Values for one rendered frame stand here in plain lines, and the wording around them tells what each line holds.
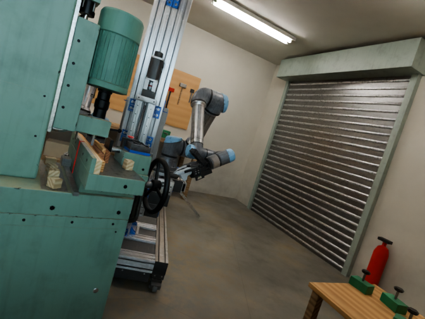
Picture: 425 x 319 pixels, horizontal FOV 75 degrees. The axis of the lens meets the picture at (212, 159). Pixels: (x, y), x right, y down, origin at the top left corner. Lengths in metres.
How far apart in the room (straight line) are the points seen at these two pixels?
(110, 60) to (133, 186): 0.50
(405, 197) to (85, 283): 3.05
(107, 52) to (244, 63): 4.24
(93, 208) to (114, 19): 0.73
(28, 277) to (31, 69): 0.73
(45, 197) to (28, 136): 0.23
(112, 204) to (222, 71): 4.17
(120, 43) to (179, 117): 3.60
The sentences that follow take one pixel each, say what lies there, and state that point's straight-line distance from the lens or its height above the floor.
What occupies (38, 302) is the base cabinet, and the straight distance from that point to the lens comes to 1.32.
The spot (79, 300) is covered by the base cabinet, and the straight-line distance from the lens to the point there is 1.35.
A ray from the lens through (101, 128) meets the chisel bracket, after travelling 1.27.
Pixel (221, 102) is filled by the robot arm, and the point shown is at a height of 1.34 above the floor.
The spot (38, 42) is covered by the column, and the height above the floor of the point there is 1.28.
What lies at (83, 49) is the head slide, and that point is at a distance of 1.22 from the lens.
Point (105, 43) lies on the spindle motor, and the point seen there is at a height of 1.36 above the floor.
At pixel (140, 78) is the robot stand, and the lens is 2.09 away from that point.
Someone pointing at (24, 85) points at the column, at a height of 1.13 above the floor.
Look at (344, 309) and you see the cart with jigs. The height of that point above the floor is 0.53.
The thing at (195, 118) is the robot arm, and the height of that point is 1.20.
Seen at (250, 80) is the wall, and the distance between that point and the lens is 5.37.
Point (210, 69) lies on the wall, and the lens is 4.99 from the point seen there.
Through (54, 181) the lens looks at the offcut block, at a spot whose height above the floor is 0.83.
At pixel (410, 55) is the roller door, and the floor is 2.47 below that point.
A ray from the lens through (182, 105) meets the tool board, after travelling 4.77.
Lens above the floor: 1.16
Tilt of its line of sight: 6 degrees down
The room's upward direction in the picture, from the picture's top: 16 degrees clockwise
